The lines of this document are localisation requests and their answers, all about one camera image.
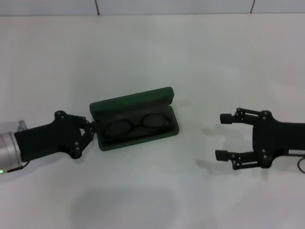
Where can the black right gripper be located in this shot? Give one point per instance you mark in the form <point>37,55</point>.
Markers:
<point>278,138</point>

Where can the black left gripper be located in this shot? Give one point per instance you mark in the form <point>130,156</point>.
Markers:
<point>47,140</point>

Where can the black glasses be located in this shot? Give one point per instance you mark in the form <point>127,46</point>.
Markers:
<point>137,126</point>

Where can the green glasses case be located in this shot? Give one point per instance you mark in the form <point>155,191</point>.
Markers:
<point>131,100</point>

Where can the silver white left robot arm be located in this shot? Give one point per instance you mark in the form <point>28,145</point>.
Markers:
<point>9,150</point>

